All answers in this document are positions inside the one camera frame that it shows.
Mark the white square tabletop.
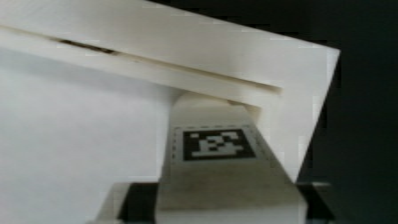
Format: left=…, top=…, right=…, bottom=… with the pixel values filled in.
left=0, top=26, right=281, bottom=224

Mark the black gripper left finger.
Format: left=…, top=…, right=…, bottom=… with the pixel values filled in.
left=88, top=181, right=164, bottom=224

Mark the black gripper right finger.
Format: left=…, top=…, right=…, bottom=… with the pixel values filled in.
left=297, top=182, right=337, bottom=224

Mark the white L-shaped obstacle wall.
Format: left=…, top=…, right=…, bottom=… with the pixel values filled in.
left=0, top=0, right=340, bottom=177

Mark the white table leg with tag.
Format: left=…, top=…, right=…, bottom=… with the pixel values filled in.
left=155, top=93, right=308, bottom=224

